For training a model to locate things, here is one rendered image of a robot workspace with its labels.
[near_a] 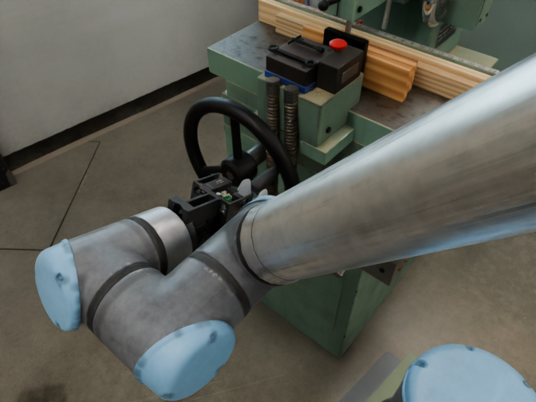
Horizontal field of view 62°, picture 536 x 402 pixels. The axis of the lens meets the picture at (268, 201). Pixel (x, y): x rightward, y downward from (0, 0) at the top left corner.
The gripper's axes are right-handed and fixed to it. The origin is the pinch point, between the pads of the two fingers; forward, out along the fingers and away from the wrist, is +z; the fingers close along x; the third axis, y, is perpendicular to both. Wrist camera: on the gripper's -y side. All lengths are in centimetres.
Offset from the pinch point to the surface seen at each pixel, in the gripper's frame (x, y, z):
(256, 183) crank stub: 1.0, 4.5, -1.8
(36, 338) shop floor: 69, -90, -4
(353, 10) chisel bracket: 7.6, 30.0, 26.7
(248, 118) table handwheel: 7.3, 12.6, 1.1
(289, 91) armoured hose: 5.0, 17.5, 7.4
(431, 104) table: -11.4, 18.6, 31.0
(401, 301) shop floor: -16, -59, 81
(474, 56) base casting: -6, 24, 74
